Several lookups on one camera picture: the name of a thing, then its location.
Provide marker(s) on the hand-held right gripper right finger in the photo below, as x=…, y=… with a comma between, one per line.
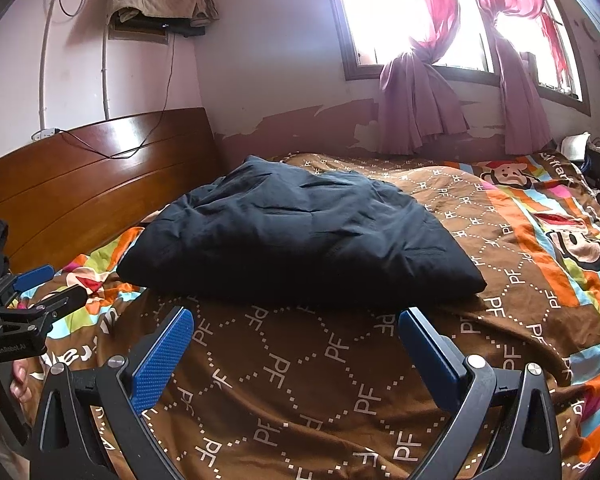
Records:
x=430, y=360

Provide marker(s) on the person's left hand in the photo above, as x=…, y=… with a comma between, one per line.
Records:
x=24, y=386

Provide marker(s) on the window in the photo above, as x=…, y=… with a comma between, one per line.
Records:
x=370, y=10

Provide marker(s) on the wooden headboard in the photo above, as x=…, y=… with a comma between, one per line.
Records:
x=105, y=170

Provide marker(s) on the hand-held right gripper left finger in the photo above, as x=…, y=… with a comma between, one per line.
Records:
x=162, y=360

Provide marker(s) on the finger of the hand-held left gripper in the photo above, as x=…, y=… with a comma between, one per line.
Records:
x=36, y=277
x=60, y=304

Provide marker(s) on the black set-top box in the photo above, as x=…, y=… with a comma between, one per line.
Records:
x=180, y=27

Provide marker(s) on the white bag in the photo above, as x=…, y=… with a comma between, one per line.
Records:
x=577, y=146

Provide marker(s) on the pink curtain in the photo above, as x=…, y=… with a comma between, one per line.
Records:
x=520, y=110
x=420, y=110

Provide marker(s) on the brown printed blanket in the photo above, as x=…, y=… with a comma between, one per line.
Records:
x=305, y=385

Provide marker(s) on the white wall pipe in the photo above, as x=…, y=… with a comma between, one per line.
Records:
x=44, y=60
x=106, y=75

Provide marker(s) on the dark navy padded jacket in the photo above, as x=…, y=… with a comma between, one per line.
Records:
x=300, y=230

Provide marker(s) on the white power strip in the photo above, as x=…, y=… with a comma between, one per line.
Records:
x=45, y=134

